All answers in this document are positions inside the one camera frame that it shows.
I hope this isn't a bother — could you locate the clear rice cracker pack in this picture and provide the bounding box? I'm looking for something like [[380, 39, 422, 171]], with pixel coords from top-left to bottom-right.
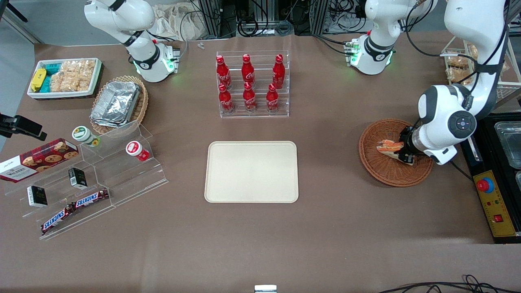
[[49, 71, 66, 93], [60, 59, 96, 92]]

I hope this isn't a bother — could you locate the clear acrylic stepped shelf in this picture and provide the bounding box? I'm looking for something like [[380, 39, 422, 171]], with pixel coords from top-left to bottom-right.
[[4, 120, 170, 241]]

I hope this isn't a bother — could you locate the black tripod leg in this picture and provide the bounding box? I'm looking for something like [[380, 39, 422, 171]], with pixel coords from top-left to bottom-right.
[[0, 0, 29, 23]]

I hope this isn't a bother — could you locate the beige cloth bag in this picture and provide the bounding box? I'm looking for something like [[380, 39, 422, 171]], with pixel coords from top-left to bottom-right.
[[151, 3, 207, 42]]

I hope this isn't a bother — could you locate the small black white box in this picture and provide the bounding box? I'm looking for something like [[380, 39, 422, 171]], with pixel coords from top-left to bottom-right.
[[26, 185, 48, 208], [68, 167, 88, 190]]

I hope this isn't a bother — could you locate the red lid white cup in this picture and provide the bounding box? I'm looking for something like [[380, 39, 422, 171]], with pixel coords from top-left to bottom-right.
[[125, 140, 151, 162]]

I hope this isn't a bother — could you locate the triangular sandwich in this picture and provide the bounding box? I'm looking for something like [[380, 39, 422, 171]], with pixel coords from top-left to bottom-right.
[[376, 139, 414, 166]]

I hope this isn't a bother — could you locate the red cola bottle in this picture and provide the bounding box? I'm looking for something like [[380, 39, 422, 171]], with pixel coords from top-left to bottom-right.
[[243, 82, 257, 113], [216, 55, 232, 90], [272, 54, 286, 90], [218, 83, 235, 114], [266, 83, 280, 113], [241, 54, 256, 87]]

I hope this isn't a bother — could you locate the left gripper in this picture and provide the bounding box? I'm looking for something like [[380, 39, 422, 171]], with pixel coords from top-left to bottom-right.
[[397, 126, 417, 164]]

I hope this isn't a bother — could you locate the yellow black control box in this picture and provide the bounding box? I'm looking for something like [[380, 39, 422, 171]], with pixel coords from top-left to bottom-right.
[[472, 170, 518, 238]]

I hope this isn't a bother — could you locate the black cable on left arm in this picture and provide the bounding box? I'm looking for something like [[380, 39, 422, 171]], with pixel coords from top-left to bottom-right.
[[405, 0, 512, 107]]

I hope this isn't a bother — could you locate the green lid white cup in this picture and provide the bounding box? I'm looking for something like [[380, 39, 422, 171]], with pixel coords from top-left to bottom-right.
[[72, 126, 101, 147]]

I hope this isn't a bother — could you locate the aluminium foil container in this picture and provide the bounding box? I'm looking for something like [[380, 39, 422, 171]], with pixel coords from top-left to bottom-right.
[[90, 81, 141, 128]]

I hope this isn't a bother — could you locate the black floor cable bundle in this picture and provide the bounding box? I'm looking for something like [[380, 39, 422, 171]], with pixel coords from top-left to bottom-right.
[[377, 274, 521, 293]]

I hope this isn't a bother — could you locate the clear acrylic bottle rack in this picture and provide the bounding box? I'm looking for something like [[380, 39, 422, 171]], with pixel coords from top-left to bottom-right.
[[216, 50, 290, 119]]

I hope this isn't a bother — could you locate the white rectangular snack tray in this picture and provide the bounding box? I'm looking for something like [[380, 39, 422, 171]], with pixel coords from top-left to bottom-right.
[[27, 57, 102, 99]]

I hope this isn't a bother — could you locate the yellow snack pack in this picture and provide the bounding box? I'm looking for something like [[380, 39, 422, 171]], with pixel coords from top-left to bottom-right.
[[30, 68, 47, 92]]

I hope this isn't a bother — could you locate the red emergency stop button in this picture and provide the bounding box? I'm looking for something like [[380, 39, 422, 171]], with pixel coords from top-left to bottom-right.
[[477, 177, 495, 194]]

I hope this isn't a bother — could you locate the brown snickers bar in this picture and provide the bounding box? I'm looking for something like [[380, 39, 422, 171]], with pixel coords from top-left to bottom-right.
[[72, 188, 110, 209], [40, 205, 75, 236]]

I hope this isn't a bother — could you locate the black clamp mount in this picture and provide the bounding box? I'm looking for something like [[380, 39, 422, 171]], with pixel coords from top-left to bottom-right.
[[0, 114, 48, 142]]

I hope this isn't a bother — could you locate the white wire rack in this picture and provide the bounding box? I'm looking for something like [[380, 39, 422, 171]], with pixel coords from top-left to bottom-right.
[[441, 36, 521, 99]]

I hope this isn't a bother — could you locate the clear cracker bag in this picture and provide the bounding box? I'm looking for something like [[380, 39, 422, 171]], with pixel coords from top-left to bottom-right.
[[446, 68, 475, 85], [447, 55, 473, 70]]

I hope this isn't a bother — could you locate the round brown wicker basket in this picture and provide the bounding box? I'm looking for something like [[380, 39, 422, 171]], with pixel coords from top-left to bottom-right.
[[358, 118, 434, 188]]

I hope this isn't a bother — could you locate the oval light wicker basket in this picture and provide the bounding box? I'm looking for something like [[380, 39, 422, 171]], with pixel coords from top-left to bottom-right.
[[90, 75, 149, 135]]

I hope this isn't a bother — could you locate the red tartan cookie box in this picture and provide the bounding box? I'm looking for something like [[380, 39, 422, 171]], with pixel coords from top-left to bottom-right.
[[0, 138, 79, 184]]

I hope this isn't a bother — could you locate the beige rectangular tray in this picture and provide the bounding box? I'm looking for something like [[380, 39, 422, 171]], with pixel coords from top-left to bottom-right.
[[204, 141, 299, 203]]

